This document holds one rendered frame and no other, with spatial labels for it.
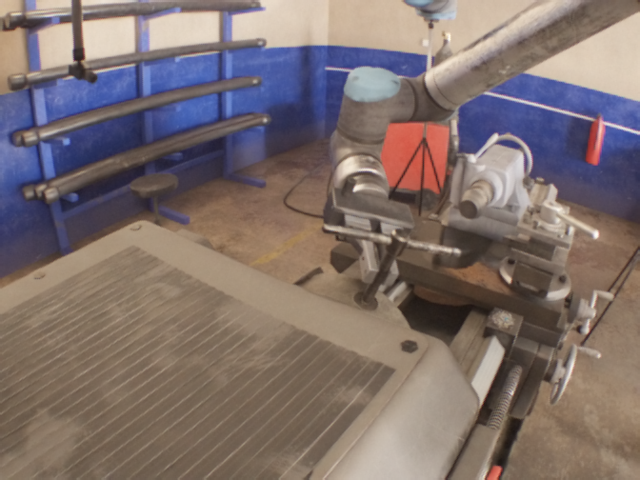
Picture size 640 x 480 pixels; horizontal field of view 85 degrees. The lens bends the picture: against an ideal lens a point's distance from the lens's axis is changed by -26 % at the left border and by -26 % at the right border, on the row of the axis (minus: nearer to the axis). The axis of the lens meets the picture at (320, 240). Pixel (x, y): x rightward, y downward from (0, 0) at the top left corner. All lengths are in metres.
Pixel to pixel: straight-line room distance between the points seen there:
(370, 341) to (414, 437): 0.10
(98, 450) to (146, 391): 0.07
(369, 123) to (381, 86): 0.07
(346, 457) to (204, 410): 0.10
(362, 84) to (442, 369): 0.50
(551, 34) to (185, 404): 0.62
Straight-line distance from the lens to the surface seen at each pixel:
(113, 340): 0.40
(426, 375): 0.36
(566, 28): 0.65
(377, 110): 0.76
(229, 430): 0.31
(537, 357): 1.32
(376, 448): 0.31
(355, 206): 0.67
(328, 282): 0.68
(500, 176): 1.55
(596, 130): 4.94
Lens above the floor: 1.58
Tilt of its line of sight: 27 degrees down
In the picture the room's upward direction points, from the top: 2 degrees clockwise
